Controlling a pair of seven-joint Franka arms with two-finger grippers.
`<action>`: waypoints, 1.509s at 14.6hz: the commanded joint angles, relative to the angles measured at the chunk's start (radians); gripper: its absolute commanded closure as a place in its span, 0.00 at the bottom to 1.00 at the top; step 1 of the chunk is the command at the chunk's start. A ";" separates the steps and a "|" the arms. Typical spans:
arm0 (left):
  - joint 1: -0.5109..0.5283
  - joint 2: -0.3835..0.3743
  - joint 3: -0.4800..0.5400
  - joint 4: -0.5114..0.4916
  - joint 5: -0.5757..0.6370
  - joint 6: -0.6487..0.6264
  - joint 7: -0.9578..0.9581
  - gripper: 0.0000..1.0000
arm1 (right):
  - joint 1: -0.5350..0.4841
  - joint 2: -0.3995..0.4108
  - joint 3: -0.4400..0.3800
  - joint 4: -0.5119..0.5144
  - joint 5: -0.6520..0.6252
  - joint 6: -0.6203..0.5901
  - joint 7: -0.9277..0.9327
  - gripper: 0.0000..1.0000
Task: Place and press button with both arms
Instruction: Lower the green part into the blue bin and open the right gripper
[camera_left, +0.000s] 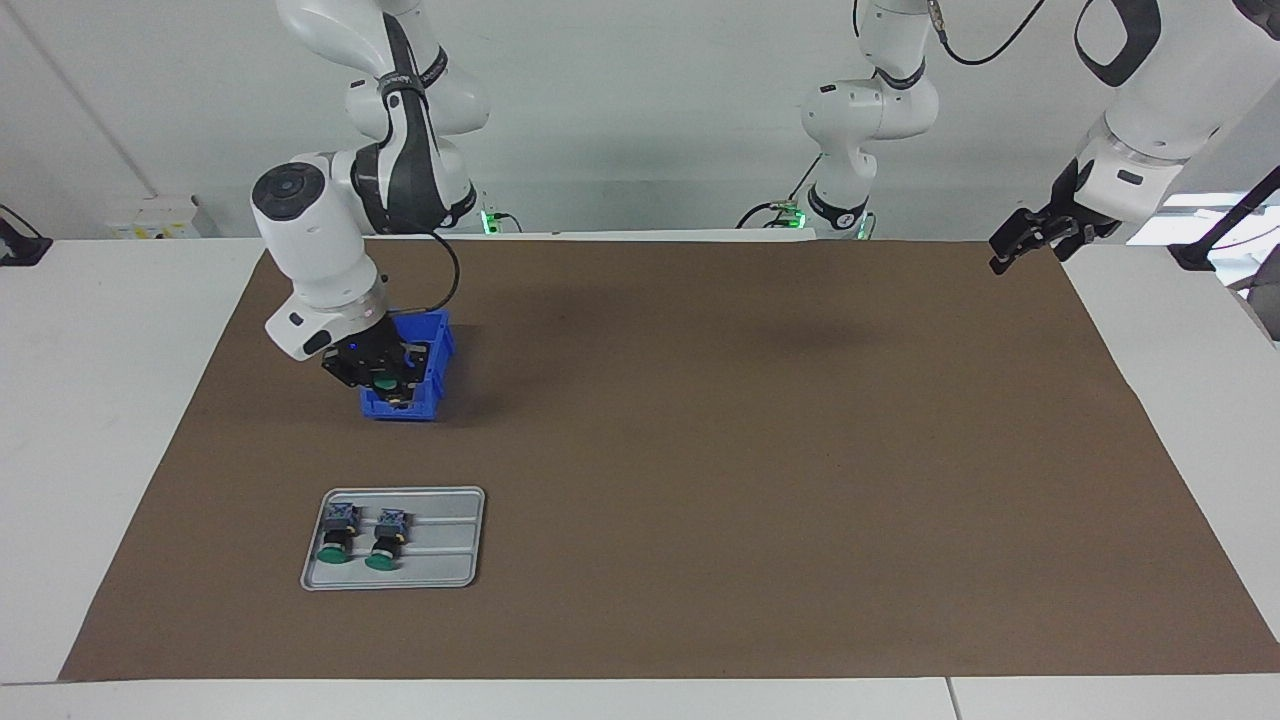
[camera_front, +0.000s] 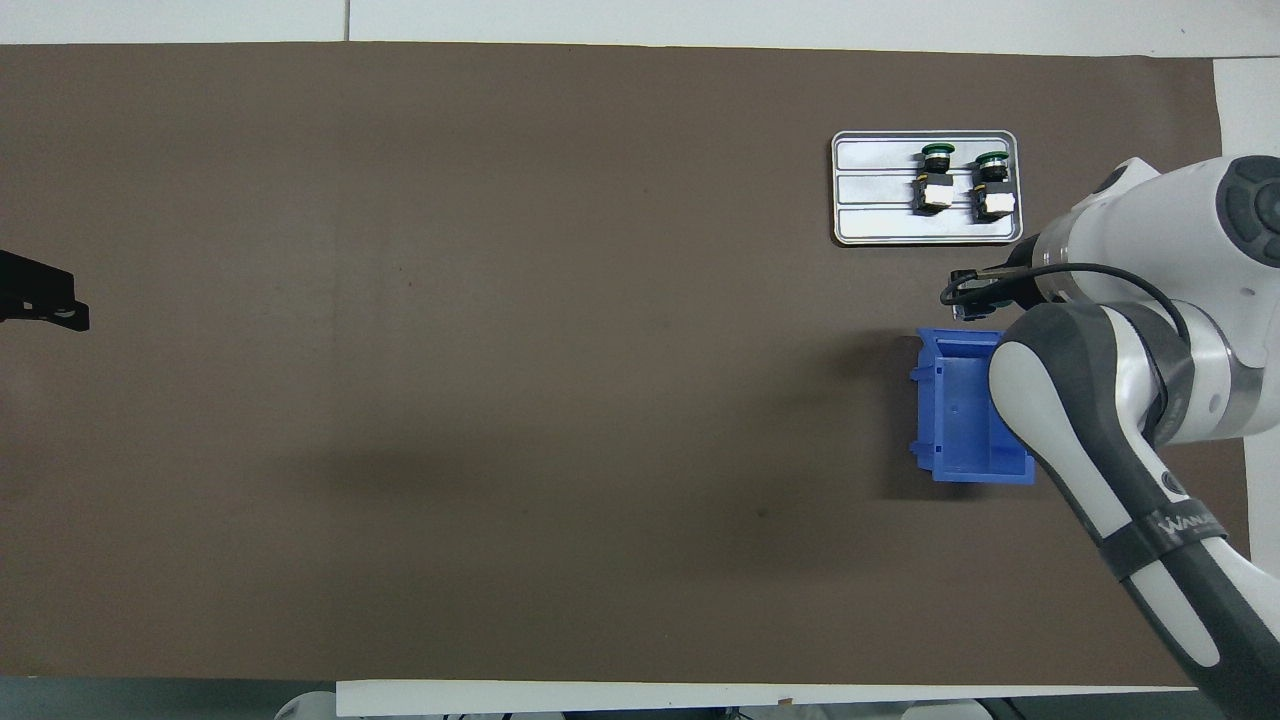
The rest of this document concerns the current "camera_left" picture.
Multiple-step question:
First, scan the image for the grey metal tray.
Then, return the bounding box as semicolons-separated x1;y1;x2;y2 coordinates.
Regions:
300;486;487;592

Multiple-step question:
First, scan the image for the white wall socket box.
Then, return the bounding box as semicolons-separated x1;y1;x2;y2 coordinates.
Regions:
105;195;221;239

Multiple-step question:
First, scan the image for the black table clamp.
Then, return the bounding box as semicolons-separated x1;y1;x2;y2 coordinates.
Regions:
0;203;53;267

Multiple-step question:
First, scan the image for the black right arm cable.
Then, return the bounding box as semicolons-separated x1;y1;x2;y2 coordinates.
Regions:
385;228;461;321

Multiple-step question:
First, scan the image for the blue plastic bin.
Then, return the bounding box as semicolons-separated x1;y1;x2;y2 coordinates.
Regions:
359;308;457;422

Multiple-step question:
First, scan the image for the brown table mat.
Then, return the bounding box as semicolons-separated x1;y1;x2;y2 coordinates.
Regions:
58;236;1280;683

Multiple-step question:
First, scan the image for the grey chair back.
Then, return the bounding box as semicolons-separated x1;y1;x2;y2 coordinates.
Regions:
1228;270;1280;343

